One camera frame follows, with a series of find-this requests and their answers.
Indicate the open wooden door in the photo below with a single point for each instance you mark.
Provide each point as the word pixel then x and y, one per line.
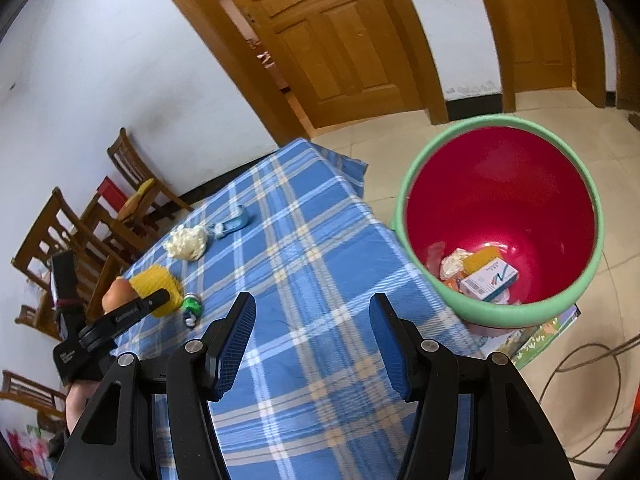
pixel 325 35

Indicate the orange snack packet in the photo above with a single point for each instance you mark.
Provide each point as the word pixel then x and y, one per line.
pixel 451 285

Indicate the blue plaid tablecloth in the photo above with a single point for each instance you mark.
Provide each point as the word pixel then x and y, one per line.
pixel 310 270

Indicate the illustrated green book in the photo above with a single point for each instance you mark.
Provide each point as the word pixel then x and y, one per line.
pixel 540 340

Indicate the red flat object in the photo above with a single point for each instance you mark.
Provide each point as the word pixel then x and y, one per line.
pixel 111 192

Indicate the small green blue cloth item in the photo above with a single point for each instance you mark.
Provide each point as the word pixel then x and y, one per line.
pixel 192 305

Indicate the yellow seat cushion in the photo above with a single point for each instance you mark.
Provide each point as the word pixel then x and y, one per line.
pixel 137 197

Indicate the yellow foam fruit net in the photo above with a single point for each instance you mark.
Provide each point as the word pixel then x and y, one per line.
pixel 150 280
pixel 480 259

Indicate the crumpled cream plastic bag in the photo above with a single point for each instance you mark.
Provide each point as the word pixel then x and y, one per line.
pixel 186 242

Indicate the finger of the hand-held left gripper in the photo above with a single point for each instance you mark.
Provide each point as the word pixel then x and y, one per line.
pixel 130 312

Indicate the closed wooden door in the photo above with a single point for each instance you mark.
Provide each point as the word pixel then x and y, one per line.
pixel 530 20

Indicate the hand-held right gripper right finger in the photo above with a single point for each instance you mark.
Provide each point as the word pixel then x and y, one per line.
pixel 392 350

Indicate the colourful plastic bags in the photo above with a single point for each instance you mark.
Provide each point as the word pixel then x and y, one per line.
pixel 25 452

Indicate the white medicine box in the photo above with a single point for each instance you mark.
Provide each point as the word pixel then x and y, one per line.
pixel 487 280

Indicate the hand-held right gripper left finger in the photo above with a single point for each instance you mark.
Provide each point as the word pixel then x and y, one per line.
pixel 235 345

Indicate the white paper napkin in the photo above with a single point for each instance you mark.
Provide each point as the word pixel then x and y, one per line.
pixel 454 262

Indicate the person's left forearm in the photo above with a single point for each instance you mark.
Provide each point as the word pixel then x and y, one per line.
pixel 80 405

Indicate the red bin with green rim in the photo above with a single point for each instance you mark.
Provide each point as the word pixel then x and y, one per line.
pixel 500 180

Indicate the wooden chair with cushion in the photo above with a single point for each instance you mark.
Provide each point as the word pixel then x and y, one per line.
pixel 130 160

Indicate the large wooden chair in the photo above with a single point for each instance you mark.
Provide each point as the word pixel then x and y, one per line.
pixel 50 240

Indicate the red yellow apple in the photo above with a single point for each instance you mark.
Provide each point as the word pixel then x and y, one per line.
pixel 117 295

